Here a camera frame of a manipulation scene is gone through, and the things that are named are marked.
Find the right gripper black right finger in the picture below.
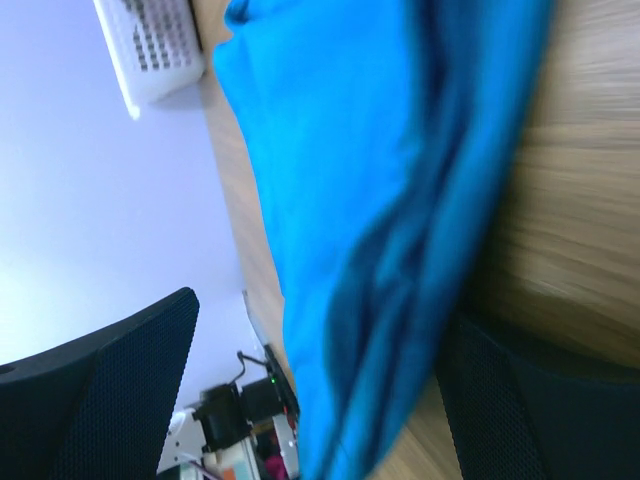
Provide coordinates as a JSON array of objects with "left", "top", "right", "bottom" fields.
[{"left": 436, "top": 315, "right": 639, "bottom": 479}]

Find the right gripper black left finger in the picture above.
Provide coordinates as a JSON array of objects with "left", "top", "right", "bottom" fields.
[{"left": 1, "top": 288, "right": 199, "bottom": 479}]

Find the blue t-shirt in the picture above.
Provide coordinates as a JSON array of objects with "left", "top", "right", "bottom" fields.
[{"left": 213, "top": 1, "right": 553, "bottom": 479}]

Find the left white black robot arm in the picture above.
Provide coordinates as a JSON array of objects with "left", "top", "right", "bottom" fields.
[{"left": 157, "top": 374, "right": 301, "bottom": 479}]

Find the white plastic laundry basket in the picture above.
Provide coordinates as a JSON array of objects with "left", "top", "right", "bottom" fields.
[{"left": 93, "top": 0, "right": 206, "bottom": 120}]

